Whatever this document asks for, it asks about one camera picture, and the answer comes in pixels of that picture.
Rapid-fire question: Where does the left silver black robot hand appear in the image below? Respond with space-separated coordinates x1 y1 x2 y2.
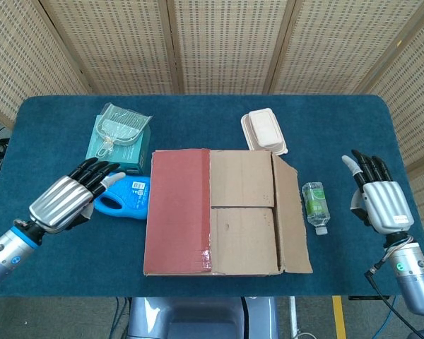
28 157 126 234

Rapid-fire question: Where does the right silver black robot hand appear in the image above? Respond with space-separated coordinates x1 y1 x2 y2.
341 149 415 234

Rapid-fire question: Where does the red taped cardboard box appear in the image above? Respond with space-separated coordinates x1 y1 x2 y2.
143 148 314 277

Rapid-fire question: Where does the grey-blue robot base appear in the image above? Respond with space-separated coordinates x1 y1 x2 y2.
126 296 280 339

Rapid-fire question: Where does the teal boxed item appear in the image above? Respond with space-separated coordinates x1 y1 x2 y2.
85 114 153 175

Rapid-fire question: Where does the clear bottle with green label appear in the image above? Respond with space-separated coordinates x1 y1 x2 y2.
301 181 331 237

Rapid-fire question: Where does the blue pump detergent bottle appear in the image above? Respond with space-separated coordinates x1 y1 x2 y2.
93 172 151 220

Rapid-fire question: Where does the green scoop in plastic bag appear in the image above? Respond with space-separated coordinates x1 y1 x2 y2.
94 102 153 160

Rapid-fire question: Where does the beige lidded food container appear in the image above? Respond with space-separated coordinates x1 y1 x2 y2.
240 107 289 157

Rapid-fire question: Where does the white pole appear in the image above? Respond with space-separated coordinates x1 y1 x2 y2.
288 296 300 339

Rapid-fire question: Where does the blue table cloth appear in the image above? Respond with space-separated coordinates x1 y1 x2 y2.
0 94 413 297

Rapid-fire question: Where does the woven folding screen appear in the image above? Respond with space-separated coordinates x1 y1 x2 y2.
0 0 424 209

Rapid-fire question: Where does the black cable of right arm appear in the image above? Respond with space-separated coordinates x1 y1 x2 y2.
364 246 424 339

